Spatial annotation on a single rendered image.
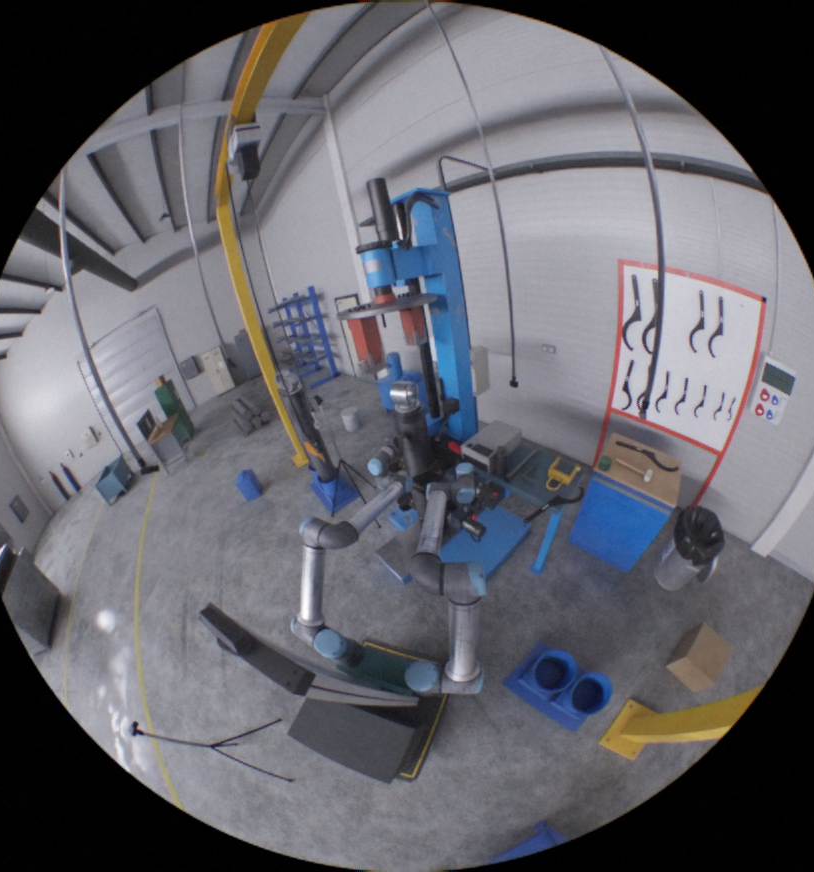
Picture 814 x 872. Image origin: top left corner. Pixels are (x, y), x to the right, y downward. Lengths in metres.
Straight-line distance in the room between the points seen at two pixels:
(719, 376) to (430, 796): 3.89
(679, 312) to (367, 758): 3.58
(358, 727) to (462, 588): 0.95
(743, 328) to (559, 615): 2.87
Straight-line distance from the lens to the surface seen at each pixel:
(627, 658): 2.63
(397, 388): 1.69
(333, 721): 1.58
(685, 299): 2.85
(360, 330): 1.43
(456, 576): 0.89
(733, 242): 3.00
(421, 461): 1.91
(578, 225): 3.02
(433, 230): 1.79
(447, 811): 2.49
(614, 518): 2.42
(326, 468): 3.11
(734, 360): 3.00
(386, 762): 1.53
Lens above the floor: 2.29
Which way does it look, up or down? 33 degrees down
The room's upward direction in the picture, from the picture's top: 12 degrees counter-clockwise
